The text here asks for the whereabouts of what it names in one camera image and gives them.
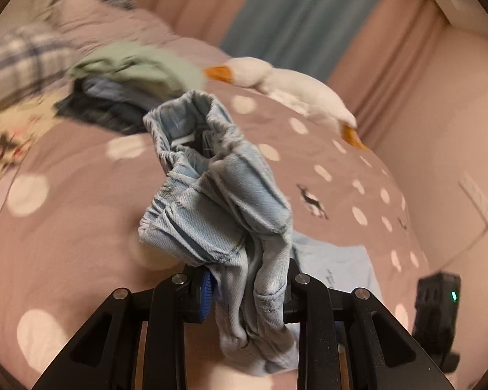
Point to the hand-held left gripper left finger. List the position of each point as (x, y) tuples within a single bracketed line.
[(206, 297)]

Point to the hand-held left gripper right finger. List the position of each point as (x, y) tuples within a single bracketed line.
[(309, 313)]

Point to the light blue denim shorts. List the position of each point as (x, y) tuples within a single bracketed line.
[(227, 211)]

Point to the pink polka dot blanket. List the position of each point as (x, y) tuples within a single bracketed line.
[(85, 211)]

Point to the folded dark jeans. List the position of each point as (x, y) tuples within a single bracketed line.
[(97, 113)]

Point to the white goose plush toy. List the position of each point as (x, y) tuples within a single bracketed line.
[(301, 87)]

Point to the folded blue-grey garment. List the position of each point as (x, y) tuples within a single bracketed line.
[(109, 89)]

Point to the folded green garment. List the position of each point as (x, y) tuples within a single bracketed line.
[(146, 67)]

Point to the cartoon printed cloth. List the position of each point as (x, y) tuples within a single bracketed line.
[(4, 142)]

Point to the pink curtain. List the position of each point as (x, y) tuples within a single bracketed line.
[(390, 57)]

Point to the lavender quilt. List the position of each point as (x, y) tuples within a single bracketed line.
[(118, 24)]

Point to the teal curtain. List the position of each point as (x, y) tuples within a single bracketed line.
[(309, 20)]

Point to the plaid pillow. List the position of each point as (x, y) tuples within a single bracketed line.
[(20, 65)]

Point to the white wall socket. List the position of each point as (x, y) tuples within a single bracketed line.
[(478, 201)]

